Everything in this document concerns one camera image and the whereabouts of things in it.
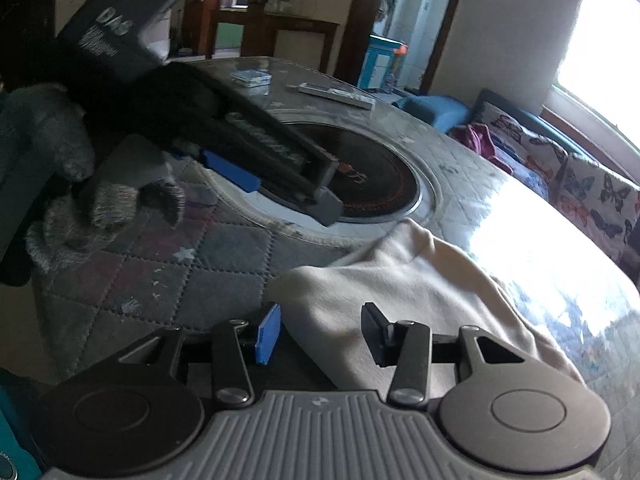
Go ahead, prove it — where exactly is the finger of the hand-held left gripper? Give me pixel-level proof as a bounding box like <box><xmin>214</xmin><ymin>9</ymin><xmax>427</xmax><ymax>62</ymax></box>
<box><xmin>167</xmin><ymin>146</ymin><xmax>262</xmax><ymax>194</ymax></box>

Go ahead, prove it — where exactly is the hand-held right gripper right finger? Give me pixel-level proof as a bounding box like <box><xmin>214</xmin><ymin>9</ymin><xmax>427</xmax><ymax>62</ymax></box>
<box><xmin>361</xmin><ymin>302</ymin><xmax>541</xmax><ymax>408</ymax></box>

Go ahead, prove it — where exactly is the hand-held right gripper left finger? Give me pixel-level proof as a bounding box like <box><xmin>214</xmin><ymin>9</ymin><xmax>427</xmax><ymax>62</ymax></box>
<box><xmin>117</xmin><ymin>302</ymin><xmax>283</xmax><ymax>408</ymax></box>

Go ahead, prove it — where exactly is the cream garment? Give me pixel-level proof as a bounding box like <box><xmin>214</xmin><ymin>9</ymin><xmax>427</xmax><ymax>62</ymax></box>
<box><xmin>267</xmin><ymin>217</ymin><xmax>583</xmax><ymax>396</ymax></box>

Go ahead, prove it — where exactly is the person's left hand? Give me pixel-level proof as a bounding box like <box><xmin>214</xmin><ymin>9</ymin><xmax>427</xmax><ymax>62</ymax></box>
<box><xmin>0</xmin><ymin>84</ymin><xmax>187</xmax><ymax>274</ymax></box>

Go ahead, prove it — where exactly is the small clear plastic box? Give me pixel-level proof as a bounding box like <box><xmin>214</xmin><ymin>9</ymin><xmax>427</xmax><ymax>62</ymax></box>
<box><xmin>230</xmin><ymin>68</ymin><xmax>272</xmax><ymax>87</ymax></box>

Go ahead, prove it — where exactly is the grey remote control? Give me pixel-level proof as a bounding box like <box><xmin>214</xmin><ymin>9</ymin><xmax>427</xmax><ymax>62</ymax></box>
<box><xmin>298</xmin><ymin>82</ymin><xmax>376</xmax><ymax>111</ymax></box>

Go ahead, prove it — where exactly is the round black induction cooker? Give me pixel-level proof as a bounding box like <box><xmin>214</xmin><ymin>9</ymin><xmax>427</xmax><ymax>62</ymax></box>
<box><xmin>260</xmin><ymin>119</ymin><xmax>425</xmax><ymax>225</ymax></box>

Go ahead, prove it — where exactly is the dark wooden sideboard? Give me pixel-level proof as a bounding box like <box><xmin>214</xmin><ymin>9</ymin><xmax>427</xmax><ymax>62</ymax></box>
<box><xmin>179</xmin><ymin>0</ymin><xmax>342</xmax><ymax>77</ymax></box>

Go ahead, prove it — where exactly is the blue cabinet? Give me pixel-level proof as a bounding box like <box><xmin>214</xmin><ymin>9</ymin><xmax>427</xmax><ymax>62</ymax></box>
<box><xmin>359</xmin><ymin>34</ymin><xmax>409</xmax><ymax>93</ymax></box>

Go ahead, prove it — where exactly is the pink cloth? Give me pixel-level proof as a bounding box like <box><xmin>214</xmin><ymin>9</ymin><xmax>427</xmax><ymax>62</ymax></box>
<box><xmin>449</xmin><ymin>122</ymin><xmax>497</xmax><ymax>162</ymax></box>

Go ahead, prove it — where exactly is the blue sofa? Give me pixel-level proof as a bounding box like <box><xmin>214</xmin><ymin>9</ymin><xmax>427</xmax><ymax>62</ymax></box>
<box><xmin>392</xmin><ymin>87</ymin><xmax>640</xmax><ymax>281</ymax></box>

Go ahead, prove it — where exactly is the butterfly print cushion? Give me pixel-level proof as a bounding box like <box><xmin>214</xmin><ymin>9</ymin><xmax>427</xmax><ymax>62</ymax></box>
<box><xmin>554</xmin><ymin>152</ymin><xmax>640</xmax><ymax>267</ymax></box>
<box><xmin>480</xmin><ymin>112</ymin><xmax>572</xmax><ymax>197</ymax></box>

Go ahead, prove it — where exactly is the teal case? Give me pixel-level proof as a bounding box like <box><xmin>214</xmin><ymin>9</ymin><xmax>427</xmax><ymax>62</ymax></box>
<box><xmin>0</xmin><ymin>367</ymin><xmax>44</xmax><ymax>480</ymax></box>

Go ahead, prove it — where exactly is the window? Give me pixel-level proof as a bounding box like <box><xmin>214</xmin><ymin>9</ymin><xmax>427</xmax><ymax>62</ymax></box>
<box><xmin>542</xmin><ymin>0</ymin><xmax>640</xmax><ymax>152</ymax></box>

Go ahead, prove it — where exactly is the dark wooden door frame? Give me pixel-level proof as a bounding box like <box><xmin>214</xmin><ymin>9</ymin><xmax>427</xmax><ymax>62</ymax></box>
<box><xmin>334</xmin><ymin>0</ymin><xmax>472</xmax><ymax>97</ymax></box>

